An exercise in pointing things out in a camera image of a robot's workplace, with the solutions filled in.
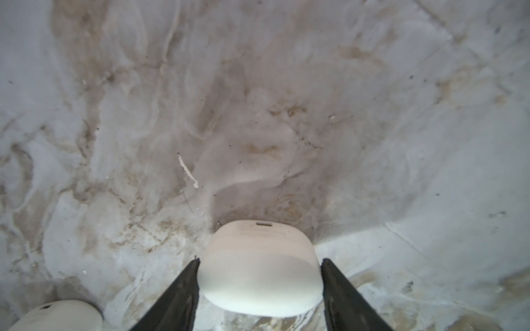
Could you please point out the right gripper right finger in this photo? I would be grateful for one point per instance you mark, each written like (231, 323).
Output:
(344, 307)

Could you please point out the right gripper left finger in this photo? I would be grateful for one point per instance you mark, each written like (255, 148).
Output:
(175, 310)

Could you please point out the white earbud charging case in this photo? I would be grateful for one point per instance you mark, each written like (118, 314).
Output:
(61, 315)

